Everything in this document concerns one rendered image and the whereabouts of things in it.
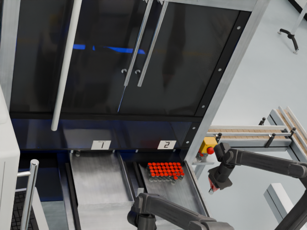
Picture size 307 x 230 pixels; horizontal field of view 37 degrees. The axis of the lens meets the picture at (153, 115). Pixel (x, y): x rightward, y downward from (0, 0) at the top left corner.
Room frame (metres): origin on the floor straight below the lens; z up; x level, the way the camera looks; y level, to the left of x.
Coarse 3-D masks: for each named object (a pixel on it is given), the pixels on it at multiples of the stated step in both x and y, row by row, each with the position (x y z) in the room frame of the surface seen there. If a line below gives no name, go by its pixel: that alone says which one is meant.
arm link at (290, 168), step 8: (240, 152) 1.40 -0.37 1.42; (248, 152) 1.39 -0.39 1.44; (232, 160) 1.40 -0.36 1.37; (240, 160) 1.38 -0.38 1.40; (248, 160) 1.36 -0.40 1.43; (256, 160) 1.34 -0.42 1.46; (264, 160) 1.32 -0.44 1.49; (272, 160) 1.30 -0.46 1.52; (280, 160) 1.28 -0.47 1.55; (288, 160) 1.27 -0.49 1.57; (264, 168) 1.30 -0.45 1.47; (272, 168) 1.28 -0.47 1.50; (280, 168) 1.26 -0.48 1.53; (288, 168) 1.21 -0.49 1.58; (296, 168) 1.19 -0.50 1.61; (304, 168) 1.18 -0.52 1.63; (296, 176) 1.17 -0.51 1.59; (304, 176) 1.16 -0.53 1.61
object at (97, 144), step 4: (92, 144) 1.56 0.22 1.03; (96, 144) 1.57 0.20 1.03; (100, 144) 1.58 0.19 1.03; (104, 144) 1.59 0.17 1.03; (108, 144) 1.60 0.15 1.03; (92, 148) 1.56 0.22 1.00; (96, 148) 1.57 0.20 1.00; (100, 148) 1.58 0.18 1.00; (104, 148) 1.59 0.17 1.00; (108, 148) 1.60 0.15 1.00
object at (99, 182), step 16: (80, 160) 1.57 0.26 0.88; (96, 160) 1.61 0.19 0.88; (112, 160) 1.65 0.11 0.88; (80, 176) 1.48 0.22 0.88; (96, 176) 1.51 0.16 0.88; (112, 176) 1.55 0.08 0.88; (80, 192) 1.39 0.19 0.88; (96, 192) 1.42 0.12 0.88; (112, 192) 1.45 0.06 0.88; (128, 192) 1.48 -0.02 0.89; (80, 208) 1.30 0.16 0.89; (96, 208) 1.33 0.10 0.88
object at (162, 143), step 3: (162, 141) 1.73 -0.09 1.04; (165, 141) 1.74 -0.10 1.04; (168, 141) 1.74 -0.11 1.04; (171, 141) 1.75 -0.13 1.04; (174, 141) 1.76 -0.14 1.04; (159, 144) 1.72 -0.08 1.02; (162, 144) 1.73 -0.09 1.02; (165, 144) 1.74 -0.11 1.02; (171, 144) 1.76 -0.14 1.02; (174, 144) 1.76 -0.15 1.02; (159, 147) 1.73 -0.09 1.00; (162, 147) 1.74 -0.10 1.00; (168, 147) 1.75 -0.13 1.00; (171, 147) 1.76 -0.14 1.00
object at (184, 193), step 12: (144, 168) 1.67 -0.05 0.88; (144, 180) 1.56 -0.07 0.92; (192, 180) 1.68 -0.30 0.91; (156, 192) 1.55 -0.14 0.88; (168, 192) 1.57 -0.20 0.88; (180, 192) 1.60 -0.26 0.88; (192, 192) 1.63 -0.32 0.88; (180, 204) 1.53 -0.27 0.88; (192, 204) 1.55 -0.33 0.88; (156, 216) 1.41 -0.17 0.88
